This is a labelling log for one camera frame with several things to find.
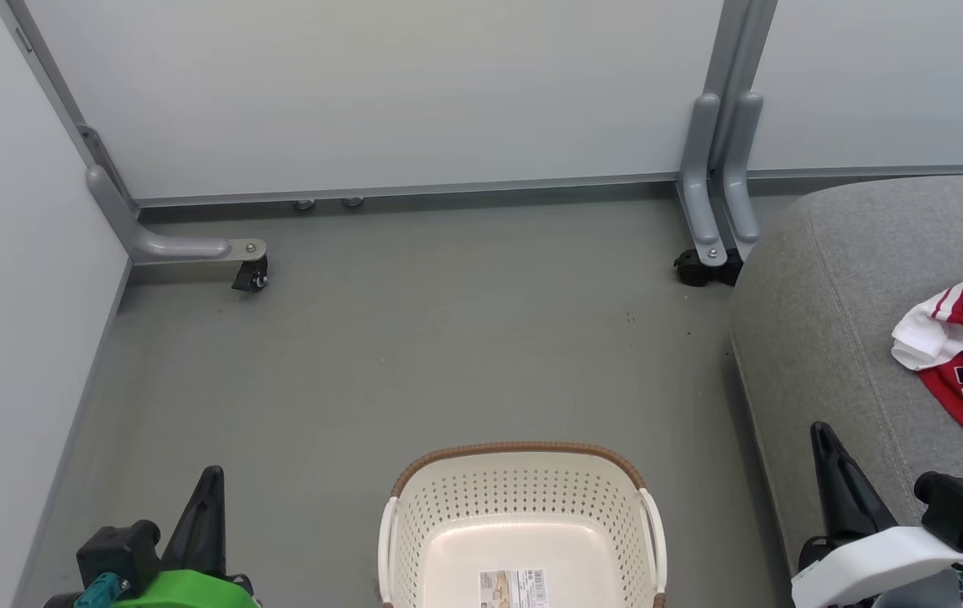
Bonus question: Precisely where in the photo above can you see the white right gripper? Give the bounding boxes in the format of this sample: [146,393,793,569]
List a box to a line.
[789,421,963,608]

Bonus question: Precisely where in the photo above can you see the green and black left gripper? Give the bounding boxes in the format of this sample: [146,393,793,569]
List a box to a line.
[108,464,260,608]

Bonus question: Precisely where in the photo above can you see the cream perforated laundry basket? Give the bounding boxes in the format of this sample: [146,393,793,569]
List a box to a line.
[377,441,669,608]

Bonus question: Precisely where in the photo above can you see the grey fabric sofa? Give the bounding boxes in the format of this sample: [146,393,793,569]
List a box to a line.
[727,174,963,608]

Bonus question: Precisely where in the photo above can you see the small black caster wheel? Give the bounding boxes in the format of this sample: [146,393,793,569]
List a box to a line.
[231,255,270,294]

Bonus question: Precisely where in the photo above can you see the large black caster wheel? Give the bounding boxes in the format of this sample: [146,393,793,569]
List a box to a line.
[672,247,743,289]

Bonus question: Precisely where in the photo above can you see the long grey partition foot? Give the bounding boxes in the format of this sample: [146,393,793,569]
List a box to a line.
[76,124,269,265]

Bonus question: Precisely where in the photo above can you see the white barcode label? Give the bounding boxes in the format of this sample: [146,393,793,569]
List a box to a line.
[478,567,549,608]

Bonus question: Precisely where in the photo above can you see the left cable with teal connector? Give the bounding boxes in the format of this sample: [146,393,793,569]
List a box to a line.
[73,572,125,608]

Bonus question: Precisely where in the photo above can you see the wide grey partition post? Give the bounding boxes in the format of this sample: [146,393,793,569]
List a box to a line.
[704,0,779,170]

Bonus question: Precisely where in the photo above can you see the thin grey partition post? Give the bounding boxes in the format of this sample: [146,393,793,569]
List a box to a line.
[0,0,141,209]

